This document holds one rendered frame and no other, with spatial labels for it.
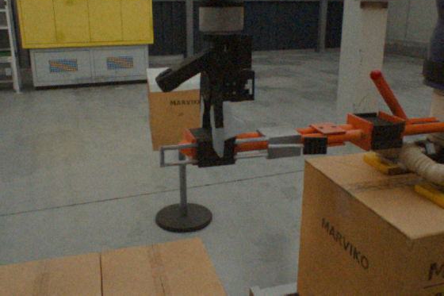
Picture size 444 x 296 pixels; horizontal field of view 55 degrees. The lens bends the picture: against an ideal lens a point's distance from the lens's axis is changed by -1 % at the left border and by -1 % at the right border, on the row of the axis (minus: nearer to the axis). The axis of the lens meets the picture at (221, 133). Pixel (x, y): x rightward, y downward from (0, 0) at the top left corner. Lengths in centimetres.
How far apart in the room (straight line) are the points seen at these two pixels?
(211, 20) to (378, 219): 48
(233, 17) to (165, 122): 185
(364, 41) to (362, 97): 25
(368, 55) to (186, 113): 107
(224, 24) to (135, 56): 742
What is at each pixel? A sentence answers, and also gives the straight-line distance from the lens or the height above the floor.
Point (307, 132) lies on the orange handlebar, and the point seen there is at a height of 122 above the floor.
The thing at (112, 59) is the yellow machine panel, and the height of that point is 48.
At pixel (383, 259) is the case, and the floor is 100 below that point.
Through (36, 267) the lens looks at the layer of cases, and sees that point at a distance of 178.
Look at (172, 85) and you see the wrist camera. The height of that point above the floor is 134.
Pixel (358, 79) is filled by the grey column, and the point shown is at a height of 113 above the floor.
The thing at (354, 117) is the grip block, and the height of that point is 124.
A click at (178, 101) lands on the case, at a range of 252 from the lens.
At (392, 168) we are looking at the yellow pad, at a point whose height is 110.
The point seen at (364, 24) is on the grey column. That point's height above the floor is 137.
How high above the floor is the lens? 147
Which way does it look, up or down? 17 degrees down
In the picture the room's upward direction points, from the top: straight up
